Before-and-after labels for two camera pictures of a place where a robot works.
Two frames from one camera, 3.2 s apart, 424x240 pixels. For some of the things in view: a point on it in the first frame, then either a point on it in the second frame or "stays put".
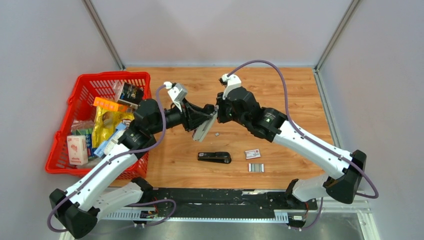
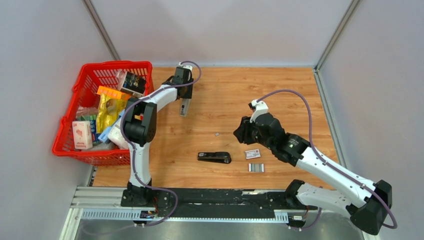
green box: [88, 132] to [92, 118]
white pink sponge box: [77, 150] to [82, 131]
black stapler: [224, 157] stays put
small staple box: [252, 154] stays put
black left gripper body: [188, 121] to [188, 91]
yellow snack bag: [106, 122] to [110, 108]
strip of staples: [256, 167] stays put
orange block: [110, 104] to [113, 92]
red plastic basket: [81, 106] to [93, 75]
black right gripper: [221, 103] to [242, 133]
